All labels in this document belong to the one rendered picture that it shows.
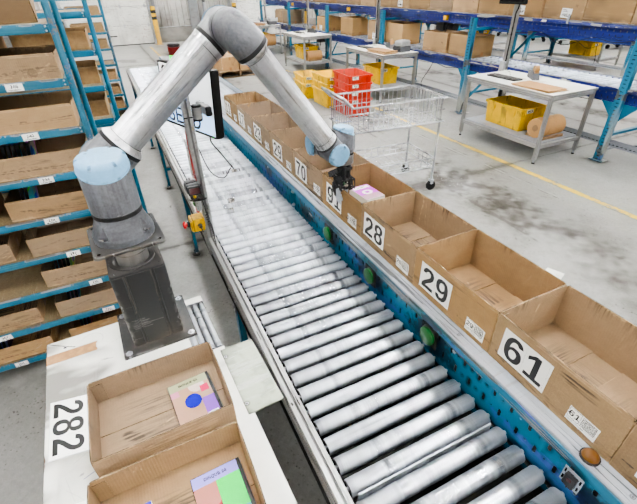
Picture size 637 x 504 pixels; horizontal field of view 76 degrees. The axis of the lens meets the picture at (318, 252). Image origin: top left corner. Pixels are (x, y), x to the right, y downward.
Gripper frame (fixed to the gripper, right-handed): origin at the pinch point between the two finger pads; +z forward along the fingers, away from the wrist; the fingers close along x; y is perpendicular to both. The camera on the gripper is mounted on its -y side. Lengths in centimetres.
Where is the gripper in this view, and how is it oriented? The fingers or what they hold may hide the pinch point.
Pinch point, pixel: (340, 201)
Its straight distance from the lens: 197.4
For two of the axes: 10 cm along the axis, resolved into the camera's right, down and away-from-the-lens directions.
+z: 0.2, 8.3, 5.6
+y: 4.3, 4.9, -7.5
